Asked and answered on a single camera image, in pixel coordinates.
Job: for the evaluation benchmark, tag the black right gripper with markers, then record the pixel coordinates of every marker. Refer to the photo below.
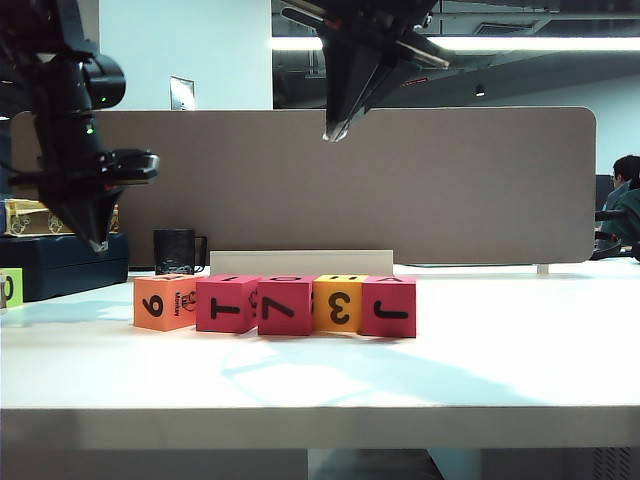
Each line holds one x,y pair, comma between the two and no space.
375,20

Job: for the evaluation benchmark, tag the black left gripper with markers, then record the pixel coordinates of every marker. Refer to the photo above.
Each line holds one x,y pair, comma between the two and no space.
80,180

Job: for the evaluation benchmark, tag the orange foam block monkey 6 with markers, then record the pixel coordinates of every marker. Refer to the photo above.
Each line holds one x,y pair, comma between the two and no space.
160,307

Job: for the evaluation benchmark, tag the red foam block T I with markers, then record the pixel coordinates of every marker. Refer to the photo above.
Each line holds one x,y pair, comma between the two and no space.
222,310

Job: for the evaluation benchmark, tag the red foam block O R 7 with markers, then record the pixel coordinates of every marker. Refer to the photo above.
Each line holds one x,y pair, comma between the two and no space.
285,310

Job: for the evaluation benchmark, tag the yellow foam block H 3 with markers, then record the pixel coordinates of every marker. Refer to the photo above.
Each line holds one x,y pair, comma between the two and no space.
340,307

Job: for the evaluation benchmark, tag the red foam block A J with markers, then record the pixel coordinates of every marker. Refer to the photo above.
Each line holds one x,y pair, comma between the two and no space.
390,310

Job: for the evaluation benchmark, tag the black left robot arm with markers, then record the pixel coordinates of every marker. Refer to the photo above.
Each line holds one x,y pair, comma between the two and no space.
60,100

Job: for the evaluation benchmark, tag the red led ceiling sign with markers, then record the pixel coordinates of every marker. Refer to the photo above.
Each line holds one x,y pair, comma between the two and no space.
417,81

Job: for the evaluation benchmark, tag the dark blue case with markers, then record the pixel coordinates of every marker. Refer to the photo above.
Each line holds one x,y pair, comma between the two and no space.
60,275

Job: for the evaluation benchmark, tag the yellow patterned box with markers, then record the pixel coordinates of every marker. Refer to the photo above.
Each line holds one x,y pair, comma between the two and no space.
25,220

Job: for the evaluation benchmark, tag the black mug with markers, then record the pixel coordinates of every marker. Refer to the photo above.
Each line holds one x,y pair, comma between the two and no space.
175,252

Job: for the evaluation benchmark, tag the green foam block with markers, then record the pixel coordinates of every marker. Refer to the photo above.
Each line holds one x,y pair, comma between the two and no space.
14,287

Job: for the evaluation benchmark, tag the brown desk divider panel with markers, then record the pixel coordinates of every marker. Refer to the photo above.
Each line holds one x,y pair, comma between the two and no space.
400,200

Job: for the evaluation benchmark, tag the white divider foot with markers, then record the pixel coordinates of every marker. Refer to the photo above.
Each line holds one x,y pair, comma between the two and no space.
543,270

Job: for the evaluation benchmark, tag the black office chair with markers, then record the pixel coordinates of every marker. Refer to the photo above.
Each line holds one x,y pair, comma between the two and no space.
607,215

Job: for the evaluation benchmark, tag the seated person dark hair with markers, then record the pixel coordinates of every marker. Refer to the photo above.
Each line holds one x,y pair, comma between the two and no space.
622,200

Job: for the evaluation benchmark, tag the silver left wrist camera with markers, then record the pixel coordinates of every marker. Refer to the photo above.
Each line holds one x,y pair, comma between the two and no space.
135,166

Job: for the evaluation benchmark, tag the wall sign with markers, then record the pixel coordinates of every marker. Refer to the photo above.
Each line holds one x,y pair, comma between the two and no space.
182,92

